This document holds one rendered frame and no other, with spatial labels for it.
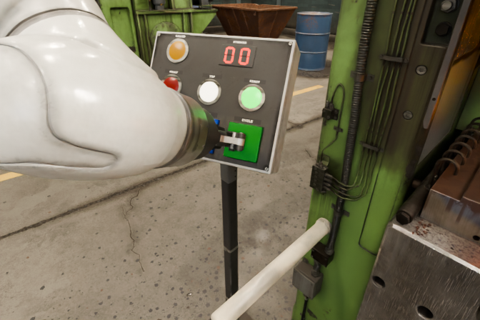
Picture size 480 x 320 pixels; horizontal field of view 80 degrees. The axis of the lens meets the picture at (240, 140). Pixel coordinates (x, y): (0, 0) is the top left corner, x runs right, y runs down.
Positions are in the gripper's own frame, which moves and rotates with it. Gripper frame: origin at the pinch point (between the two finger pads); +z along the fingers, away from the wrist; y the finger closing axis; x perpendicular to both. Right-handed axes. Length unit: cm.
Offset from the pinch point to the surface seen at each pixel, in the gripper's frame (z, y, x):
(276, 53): 5.5, 3.5, 19.1
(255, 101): 5.1, 1.1, 8.8
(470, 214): 6.0, 41.2, -4.8
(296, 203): 146, -2, -35
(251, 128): 4.8, 1.5, 2.9
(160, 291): 71, -49, -79
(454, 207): 6.8, 39.2, -4.2
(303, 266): 55, 15, -40
